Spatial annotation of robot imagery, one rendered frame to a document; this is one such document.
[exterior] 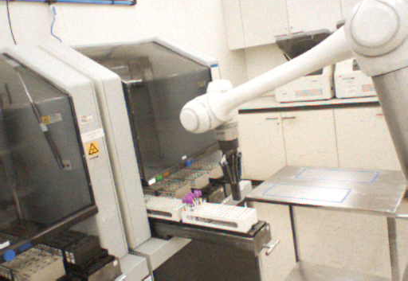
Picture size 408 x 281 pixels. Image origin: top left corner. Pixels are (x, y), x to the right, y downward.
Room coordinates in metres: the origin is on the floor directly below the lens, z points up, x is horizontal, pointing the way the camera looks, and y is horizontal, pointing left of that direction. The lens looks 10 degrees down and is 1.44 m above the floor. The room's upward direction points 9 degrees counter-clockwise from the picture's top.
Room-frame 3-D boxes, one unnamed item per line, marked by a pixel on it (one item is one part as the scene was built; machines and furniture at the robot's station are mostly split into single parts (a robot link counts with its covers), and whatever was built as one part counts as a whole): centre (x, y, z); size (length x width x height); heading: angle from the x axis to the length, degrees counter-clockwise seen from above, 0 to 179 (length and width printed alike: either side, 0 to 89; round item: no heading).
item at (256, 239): (1.47, 0.09, 0.78); 0.73 x 0.14 x 0.09; 52
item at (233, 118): (1.31, -0.09, 1.29); 0.13 x 0.11 x 0.16; 148
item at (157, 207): (1.58, 0.23, 0.83); 0.30 x 0.10 x 0.06; 52
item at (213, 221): (1.39, -0.02, 0.83); 0.30 x 0.10 x 0.06; 52
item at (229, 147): (1.33, -0.09, 1.11); 0.08 x 0.07 x 0.09; 142
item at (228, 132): (1.33, -0.09, 1.18); 0.09 x 0.09 x 0.06
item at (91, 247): (1.25, 0.47, 0.85); 0.12 x 0.02 x 0.06; 143
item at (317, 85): (3.77, -1.19, 1.22); 0.62 x 0.56 x 0.64; 141
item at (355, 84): (3.41, -1.65, 1.24); 0.62 x 0.56 x 0.69; 143
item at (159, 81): (1.90, 0.27, 1.28); 0.61 x 0.51 x 0.63; 142
